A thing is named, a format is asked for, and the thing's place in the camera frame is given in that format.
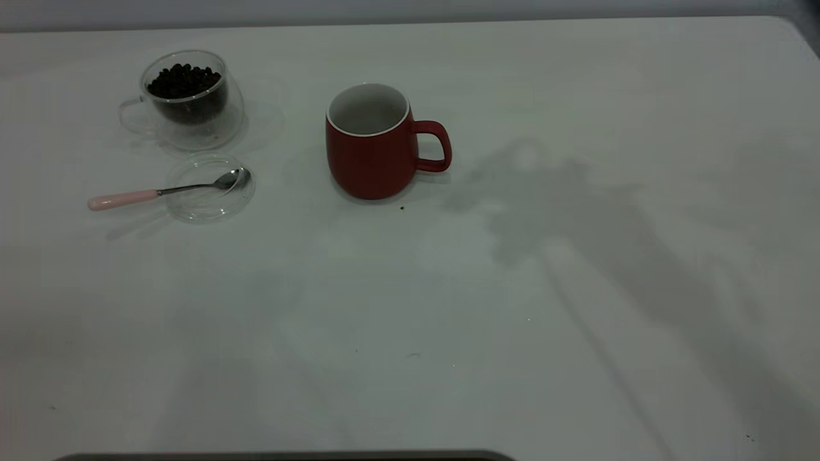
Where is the red ceramic mug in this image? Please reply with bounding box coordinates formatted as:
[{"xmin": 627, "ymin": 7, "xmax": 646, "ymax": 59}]
[{"xmin": 325, "ymin": 83, "xmax": 453, "ymax": 200}]

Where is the pink handled metal spoon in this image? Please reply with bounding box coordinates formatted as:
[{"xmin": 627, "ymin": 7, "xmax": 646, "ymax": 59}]
[{"xmin": 88, "ymin": 168, "xmax": 251, "ymax": 212}]

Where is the clear glass saucer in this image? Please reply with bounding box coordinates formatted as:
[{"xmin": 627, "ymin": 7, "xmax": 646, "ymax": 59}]
[{"xmin": 165, "ymin": 152, "xmax": 256, "ymax": 224}]

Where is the clear double-wall glass cup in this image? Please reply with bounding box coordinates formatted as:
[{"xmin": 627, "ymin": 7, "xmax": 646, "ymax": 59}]
[{"xmin": 118, "ymin": 50, "xmax": 245, "ymax": 152}]

